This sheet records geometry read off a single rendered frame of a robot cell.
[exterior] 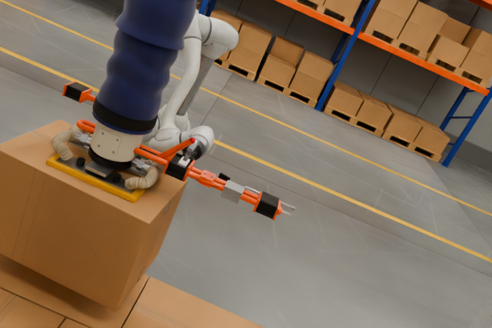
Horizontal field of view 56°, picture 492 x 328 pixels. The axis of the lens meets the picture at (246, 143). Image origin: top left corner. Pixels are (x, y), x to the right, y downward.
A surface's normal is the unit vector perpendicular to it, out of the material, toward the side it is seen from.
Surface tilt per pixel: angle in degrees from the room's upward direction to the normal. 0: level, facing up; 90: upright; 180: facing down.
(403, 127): 90
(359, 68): 90
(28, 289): 0
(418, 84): 90
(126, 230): 90
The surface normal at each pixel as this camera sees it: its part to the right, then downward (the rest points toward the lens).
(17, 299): 0.39, -0.85
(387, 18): -0.07, 0.35
